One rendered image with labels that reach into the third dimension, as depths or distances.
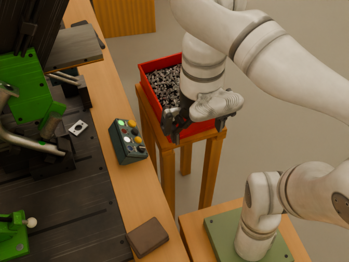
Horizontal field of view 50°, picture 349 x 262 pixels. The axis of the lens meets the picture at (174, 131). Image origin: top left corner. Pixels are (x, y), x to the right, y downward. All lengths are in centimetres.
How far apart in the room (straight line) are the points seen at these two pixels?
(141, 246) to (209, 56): 63
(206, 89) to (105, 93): 82
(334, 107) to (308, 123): 210
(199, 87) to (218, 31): 14
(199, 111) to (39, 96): 61
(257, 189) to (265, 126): 168
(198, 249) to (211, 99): 61
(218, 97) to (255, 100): 199
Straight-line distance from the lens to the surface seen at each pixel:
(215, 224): 110
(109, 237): 109
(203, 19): 48
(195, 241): 112
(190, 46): 55
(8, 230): 108
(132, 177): 116
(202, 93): 60
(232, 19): 47
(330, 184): 43
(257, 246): 98
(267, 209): 81
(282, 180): 63
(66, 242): 111
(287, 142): 242
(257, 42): 45
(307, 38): 316
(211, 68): 57
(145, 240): 104
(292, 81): 44
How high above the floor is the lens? 191
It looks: 54 degrees down
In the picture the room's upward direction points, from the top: straight up
